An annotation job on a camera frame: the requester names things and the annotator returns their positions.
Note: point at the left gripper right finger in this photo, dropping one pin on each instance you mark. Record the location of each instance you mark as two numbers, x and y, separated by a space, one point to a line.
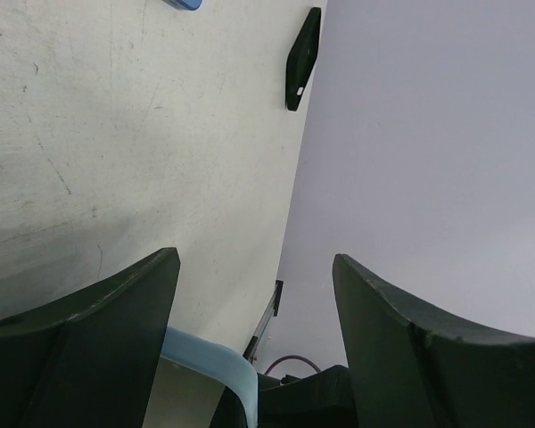
413 364

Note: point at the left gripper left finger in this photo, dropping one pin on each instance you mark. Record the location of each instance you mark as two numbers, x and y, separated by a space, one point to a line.
89 359

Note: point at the light blue cased phone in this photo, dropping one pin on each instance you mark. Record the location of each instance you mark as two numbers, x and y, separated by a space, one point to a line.
217 362

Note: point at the black phone case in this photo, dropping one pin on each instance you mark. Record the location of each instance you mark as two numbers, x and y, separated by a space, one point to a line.
302 58

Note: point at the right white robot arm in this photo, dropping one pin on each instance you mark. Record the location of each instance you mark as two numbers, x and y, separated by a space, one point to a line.
324 399

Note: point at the aluminium front rail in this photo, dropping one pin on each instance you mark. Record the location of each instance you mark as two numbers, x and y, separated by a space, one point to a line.
270 312

